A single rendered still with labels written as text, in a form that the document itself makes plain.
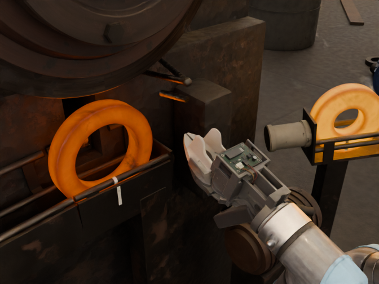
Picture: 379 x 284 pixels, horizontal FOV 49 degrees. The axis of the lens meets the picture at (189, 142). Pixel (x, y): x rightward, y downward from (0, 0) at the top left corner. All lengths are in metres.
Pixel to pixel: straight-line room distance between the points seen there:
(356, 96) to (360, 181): 1.12
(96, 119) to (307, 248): 0.36
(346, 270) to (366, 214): 1.24
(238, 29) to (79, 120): 0.44
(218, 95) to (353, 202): 1.19
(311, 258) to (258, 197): 0.11
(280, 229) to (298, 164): 1.44
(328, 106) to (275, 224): 0.37
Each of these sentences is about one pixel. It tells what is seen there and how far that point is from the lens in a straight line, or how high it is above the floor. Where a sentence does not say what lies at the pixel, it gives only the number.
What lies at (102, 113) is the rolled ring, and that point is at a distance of 0.67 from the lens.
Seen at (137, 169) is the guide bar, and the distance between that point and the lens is 0.75.
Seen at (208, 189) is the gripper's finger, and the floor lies 0.73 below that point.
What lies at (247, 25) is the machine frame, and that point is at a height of 0.87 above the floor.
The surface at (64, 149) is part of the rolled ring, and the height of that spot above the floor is 0.80.
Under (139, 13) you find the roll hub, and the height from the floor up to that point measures 1.01.
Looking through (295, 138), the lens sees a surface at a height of 0.68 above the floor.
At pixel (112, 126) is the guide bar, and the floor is 0.76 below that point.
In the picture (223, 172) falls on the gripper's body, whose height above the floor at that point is 0.77.
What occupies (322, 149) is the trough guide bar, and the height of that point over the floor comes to 0.65.
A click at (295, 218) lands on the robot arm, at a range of 0.63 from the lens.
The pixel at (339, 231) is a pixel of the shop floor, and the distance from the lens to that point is 1.74.
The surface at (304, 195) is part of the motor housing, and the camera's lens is 1.00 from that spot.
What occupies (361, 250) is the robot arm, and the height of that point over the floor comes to 0.62.
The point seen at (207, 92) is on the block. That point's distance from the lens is 0.81.
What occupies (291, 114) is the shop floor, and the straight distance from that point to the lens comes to 2.47.
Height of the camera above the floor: 1.15
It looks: 32 degrees down
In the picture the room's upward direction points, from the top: straight up
